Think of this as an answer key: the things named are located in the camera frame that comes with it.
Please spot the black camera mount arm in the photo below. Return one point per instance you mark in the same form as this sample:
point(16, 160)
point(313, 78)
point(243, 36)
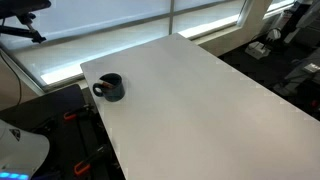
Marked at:
point(20, 8)

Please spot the orange marker pen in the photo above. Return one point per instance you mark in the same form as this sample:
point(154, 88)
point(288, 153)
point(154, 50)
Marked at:
point(107, 84)

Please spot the dark blue ceramic mug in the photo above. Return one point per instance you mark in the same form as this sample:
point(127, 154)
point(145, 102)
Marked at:
point(115, 92)

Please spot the black side table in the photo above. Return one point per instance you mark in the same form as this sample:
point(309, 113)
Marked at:
point(56, 110)

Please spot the grey equipment stand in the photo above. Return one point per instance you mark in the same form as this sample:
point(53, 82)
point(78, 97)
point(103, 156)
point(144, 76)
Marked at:
point(301, 71)

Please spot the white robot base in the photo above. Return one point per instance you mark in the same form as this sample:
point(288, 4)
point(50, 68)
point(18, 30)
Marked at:
point(20, 150)

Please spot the round white headset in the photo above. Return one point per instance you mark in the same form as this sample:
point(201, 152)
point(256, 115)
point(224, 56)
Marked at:
point(274, 35)

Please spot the white box device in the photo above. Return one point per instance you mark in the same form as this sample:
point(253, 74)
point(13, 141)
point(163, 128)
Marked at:
point(256, 49)

